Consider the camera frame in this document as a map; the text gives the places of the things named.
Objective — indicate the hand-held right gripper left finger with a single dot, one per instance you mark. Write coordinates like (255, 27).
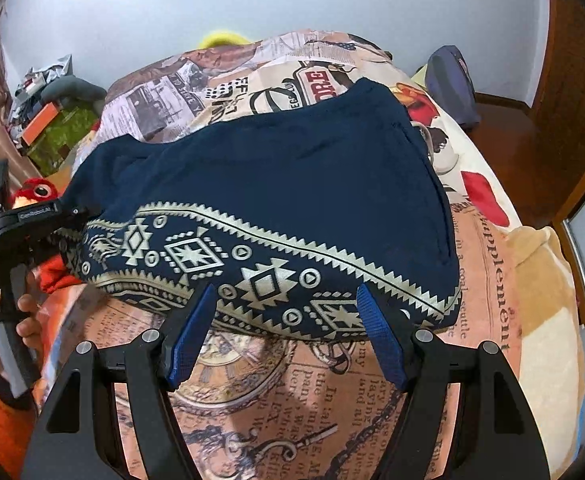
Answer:
(192, 340)

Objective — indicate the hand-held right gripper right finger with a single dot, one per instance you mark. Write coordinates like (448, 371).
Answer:
(380, 340)

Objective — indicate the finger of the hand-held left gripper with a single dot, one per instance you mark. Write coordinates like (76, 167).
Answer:
(65, 247)

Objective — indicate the navy patterned pants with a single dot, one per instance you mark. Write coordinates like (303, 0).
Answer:
(272, 170)

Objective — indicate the red orange cloth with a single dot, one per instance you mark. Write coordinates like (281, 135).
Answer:
(57, 275)

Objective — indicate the red plush toy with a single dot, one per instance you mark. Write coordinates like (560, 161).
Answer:
(35, 194)

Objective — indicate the green box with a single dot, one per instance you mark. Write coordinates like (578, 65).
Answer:
(65, 140)

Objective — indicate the orange box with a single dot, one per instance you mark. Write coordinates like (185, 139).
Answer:
(40, 124)

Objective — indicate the printed blanket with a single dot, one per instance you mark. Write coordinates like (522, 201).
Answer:
(477, 270)

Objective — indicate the pile of clutter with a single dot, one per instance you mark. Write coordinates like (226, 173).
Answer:
(40, 85)

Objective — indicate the grey plush toy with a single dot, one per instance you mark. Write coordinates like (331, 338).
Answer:
(72, 91)

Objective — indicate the yellow plush toy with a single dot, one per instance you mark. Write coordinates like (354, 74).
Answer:
(222, 40)

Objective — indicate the grey purple bag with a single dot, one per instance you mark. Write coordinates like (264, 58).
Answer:
(452, 85)

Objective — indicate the pale yellow cloth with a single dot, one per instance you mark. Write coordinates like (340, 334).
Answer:
(421, 76)

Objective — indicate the wooden door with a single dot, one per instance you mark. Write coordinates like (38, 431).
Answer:
(577, 85)

